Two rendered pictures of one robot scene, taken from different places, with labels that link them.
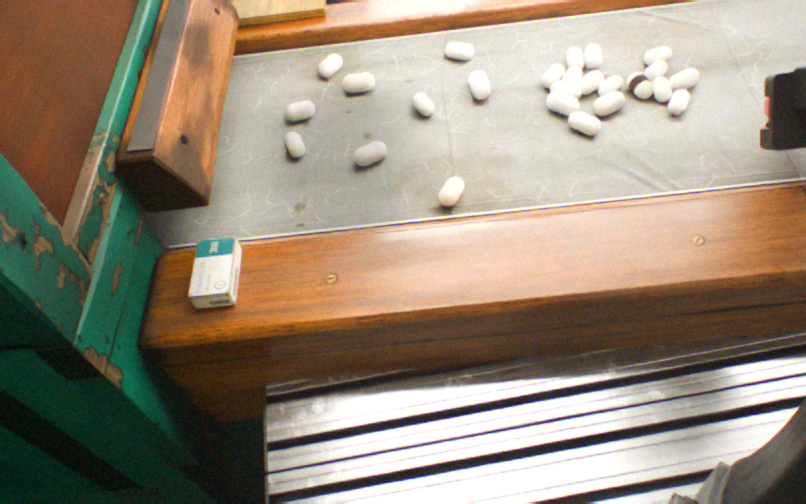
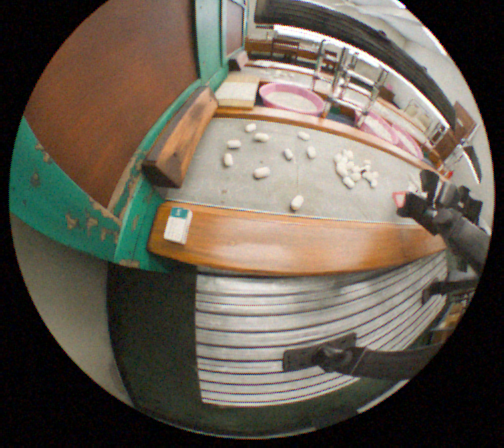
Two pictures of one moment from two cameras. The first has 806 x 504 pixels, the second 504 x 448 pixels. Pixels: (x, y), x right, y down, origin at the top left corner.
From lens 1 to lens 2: 0.32 m
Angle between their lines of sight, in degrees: 9
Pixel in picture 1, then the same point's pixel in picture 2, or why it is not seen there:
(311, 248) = (225, 222)
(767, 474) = (382, 369)
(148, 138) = (156, 154)
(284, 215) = (216, 194)
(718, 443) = (352, 307)
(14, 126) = (87, 155)
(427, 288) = (280, 260)
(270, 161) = (215, 164)
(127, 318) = (141, 238)
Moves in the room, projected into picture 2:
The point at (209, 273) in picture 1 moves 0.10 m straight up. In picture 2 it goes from (174, 227) to (143, 200)
